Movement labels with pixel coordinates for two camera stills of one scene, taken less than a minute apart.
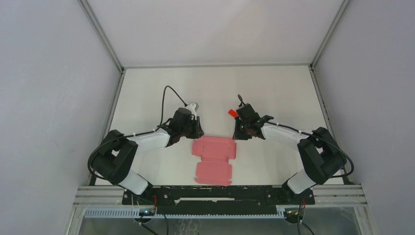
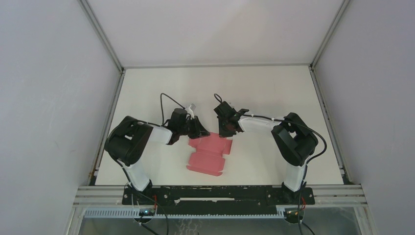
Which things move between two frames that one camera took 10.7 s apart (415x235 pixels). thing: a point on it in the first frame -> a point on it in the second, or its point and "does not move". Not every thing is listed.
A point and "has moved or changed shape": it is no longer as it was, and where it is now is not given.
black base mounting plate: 218,199 does not move
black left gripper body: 192,130 does not move
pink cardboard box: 215,151 has moved or changed shape
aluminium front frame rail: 323,196 does not move
